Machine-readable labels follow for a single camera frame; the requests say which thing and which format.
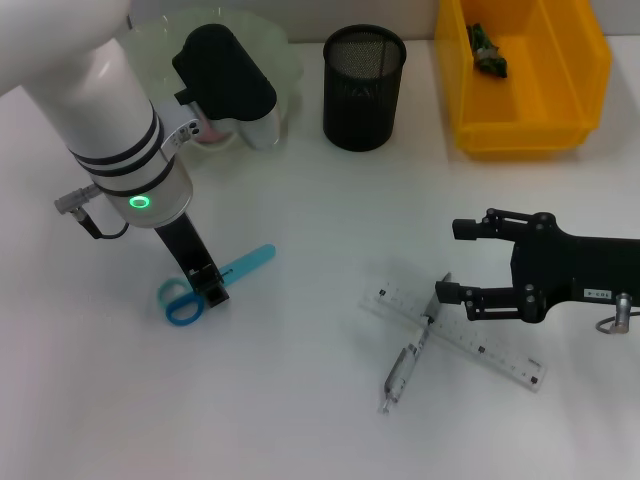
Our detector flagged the grey white pen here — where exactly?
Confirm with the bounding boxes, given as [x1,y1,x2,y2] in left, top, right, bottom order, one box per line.
[377,272,454,415]

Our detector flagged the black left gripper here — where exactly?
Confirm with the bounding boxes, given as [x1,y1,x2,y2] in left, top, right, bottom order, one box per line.
[153,212,231,309]

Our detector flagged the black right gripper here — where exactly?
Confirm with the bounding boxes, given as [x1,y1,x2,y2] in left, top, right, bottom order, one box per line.
[434,207,640,324]

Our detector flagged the yellow plastic bin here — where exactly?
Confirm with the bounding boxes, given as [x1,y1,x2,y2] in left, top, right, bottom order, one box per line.
[433,0,614,160]

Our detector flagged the black mesh pen holder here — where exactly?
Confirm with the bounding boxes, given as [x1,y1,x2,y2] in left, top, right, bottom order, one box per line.
[322,24,408,152]

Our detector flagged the blue scissors with sheath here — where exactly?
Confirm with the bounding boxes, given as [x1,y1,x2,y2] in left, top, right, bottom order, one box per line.
[157,243,278,327]

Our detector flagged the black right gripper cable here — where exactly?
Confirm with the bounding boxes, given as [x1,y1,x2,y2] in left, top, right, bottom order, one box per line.
[594,293,640,336]

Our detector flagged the green plastic wrapper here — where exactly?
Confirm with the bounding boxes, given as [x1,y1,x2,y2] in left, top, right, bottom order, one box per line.
[467,23,510,80]

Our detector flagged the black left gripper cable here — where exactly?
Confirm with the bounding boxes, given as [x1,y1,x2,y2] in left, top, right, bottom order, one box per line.
[53,183,131,240]

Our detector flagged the translucent green wavy fruit bowl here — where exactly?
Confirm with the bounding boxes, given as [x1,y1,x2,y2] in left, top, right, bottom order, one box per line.
[117,7,305,166]

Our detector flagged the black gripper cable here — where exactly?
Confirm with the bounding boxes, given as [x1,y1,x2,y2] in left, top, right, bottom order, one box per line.
[53,183,131,240]
[594,293,640,336]

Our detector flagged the pink peach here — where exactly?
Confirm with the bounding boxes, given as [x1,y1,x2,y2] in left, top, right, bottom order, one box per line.
[198,115,232,146]

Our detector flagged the transparent plastic ruler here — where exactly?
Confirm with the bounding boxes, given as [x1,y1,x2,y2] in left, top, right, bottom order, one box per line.
[359,282,548,395]

